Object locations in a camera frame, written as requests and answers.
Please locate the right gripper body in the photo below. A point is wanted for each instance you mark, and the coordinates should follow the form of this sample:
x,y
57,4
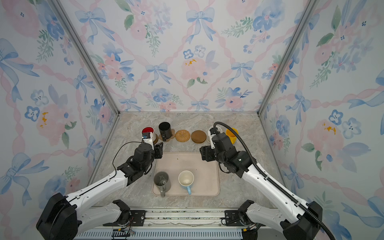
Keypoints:
x,y
221,160

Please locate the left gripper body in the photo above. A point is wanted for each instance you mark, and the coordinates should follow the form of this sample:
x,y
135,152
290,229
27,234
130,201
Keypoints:
x,y
148,166

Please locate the plain round wooden coaster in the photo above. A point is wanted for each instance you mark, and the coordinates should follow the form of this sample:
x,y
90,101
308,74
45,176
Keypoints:
x,y
198,137

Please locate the black mug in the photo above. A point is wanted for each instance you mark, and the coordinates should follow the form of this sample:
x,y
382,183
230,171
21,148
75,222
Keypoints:
x,y
165,131

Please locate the white mug red inside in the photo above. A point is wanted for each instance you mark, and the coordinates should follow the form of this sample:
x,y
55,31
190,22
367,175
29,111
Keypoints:
x,y
148,129

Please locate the cork paw print coaster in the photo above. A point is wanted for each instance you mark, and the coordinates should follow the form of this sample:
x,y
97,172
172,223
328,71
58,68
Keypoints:
x,y
167,140

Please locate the yellow mug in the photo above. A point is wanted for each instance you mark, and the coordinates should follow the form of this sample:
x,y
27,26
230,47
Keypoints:
x,y
232,136

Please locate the grey glass mug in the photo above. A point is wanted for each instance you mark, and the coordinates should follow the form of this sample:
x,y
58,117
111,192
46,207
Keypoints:
x,y
163,183

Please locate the woven rattan round coaster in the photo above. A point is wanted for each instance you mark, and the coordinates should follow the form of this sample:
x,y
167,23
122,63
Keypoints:
x,y
182,136

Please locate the white mug blue handle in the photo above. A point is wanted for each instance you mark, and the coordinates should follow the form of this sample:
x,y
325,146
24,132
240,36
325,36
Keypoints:
x,y
186,180

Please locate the dark glossy wooden round coaster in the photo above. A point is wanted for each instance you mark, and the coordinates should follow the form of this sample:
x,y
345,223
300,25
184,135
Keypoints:
x,y
156,139

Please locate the cream white mug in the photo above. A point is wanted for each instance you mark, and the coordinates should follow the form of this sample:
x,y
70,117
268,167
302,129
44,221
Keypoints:
x,y
209,135

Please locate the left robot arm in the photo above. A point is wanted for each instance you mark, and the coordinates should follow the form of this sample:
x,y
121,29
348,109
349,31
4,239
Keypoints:
x,y
64,217

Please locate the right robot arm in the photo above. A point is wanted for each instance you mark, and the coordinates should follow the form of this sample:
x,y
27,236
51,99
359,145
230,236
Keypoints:
x,y
294,217

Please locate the beige serving tray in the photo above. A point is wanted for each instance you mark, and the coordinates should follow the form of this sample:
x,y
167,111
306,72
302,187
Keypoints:
x,y
206,174

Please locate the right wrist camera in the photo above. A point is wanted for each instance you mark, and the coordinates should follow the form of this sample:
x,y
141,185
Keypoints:
x,y
214,132

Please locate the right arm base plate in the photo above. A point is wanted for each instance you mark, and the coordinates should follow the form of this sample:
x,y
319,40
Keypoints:
x,y
235,218

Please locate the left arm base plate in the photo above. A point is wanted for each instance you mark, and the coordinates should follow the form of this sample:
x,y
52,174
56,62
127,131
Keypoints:
x,y
138,217

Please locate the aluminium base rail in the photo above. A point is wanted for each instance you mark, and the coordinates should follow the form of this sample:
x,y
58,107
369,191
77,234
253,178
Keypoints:
x,y
174,225

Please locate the aluminium frame post left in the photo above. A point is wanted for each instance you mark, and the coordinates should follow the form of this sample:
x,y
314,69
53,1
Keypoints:
x,y
64,19

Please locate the aluminium frame post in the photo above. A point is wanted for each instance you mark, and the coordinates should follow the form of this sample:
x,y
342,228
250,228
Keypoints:
x,y
64,19
291,47

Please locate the aluminium frame post right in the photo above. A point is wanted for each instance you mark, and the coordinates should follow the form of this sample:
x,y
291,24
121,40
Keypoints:
x,y
291,47

